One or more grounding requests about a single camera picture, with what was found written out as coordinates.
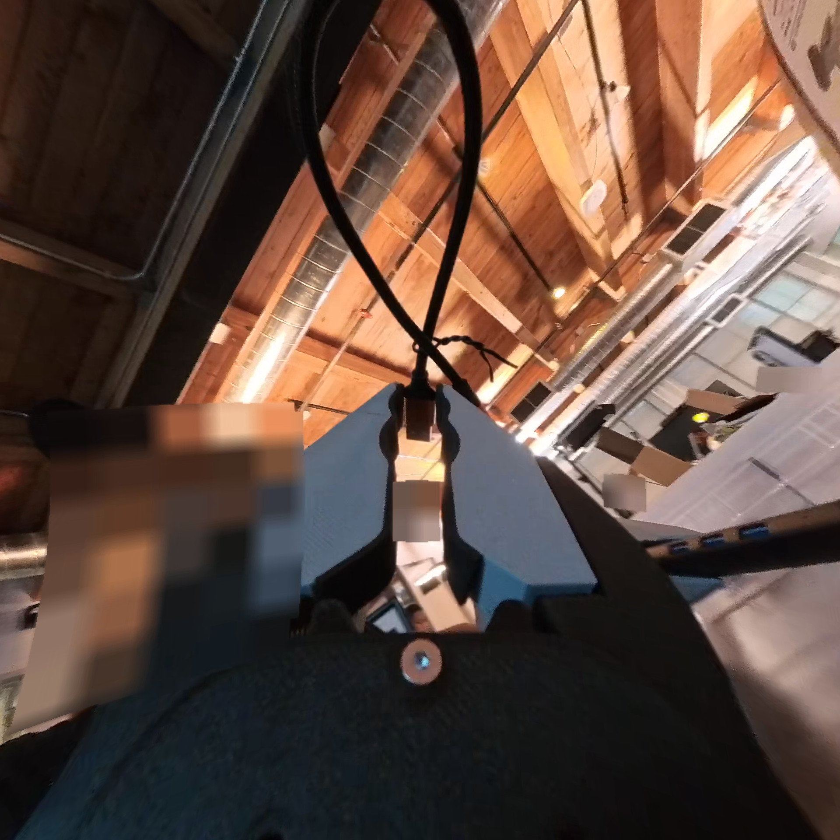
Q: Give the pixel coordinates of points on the brown cardboard panel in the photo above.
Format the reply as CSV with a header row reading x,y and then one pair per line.
x,y
656,463

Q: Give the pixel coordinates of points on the white ceiling sensor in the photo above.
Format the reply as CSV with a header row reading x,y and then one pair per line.
x,y
594,197

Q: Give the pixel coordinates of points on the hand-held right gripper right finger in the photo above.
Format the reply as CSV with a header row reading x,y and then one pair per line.
x,y
512,518

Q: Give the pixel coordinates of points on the ceiling air vent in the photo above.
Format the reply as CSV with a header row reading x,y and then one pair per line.
x,y
695,229

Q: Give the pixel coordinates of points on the person's right hand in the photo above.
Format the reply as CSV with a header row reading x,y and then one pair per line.
x,y
466,628

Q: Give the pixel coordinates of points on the instruction sheet on wooden stand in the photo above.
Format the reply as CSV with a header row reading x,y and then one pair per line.
x,y
797,124

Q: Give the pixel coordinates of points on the silver ceiling duct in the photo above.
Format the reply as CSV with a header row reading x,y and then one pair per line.
x,y
354,190
630,328

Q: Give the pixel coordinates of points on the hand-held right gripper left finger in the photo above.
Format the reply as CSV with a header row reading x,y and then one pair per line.
x,y
348,499

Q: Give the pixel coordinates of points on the printed instruction sheet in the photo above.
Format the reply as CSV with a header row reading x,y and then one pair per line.
x,y
814,26

